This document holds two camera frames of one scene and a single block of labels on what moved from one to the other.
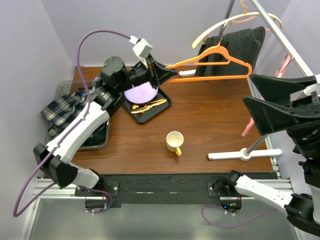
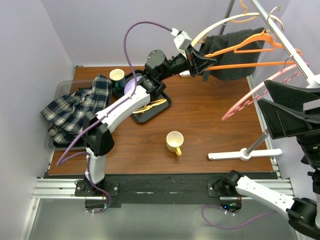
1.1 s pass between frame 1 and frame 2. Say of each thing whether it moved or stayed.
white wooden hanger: moved
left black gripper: moved
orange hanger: moved
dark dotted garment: stayed
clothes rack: stayed
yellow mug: stayed
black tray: stayed
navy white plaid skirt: stayed
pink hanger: moved
